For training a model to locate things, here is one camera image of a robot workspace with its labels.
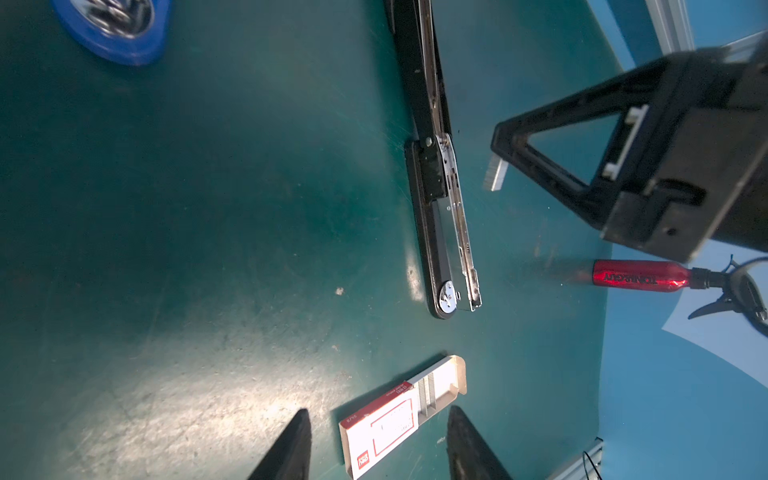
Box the red white staple box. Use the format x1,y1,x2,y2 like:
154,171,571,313
339,355,467,480

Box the black stapler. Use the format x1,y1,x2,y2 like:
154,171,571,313
384,0,482,320

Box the aluminium frame right post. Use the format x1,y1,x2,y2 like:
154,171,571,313
645,0,695,55

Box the red spray bottle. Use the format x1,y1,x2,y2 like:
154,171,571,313
591,257,767,336

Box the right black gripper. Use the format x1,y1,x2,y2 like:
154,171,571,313
491,34,767,263

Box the aluminium front rail bed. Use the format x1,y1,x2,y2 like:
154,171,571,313
548,438,604,480

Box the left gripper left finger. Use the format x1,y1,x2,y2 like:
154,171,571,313
248,408,312,480

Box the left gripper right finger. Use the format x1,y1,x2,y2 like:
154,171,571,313
446,406,512,480

